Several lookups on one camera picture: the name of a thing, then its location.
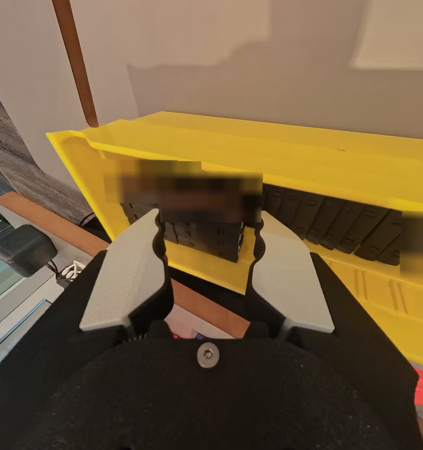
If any row of black batteries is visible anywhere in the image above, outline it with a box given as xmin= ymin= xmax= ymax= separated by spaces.
xmin=120 ymin=184 xmax=403 ymax=266

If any small black box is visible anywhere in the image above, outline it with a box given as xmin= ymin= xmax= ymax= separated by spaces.
xmin=0 ymin=224 xmax=58 ymax=278

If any white cable bundle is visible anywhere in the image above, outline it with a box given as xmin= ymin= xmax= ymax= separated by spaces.
xmin=61 ymin=260 xmax=83 ymax=281

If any yellow plastic bin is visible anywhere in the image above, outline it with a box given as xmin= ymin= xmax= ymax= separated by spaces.
xmin=46 ymin=111 xmax=423 ymax=371

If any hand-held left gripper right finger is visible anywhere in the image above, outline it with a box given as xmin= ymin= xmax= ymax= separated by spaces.
xmin=246 ymin=210 xmax=336 ymax=340

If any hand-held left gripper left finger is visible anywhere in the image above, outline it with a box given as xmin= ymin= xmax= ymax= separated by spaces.
xmin=79 ymin=208 xmax=174 ymax=333

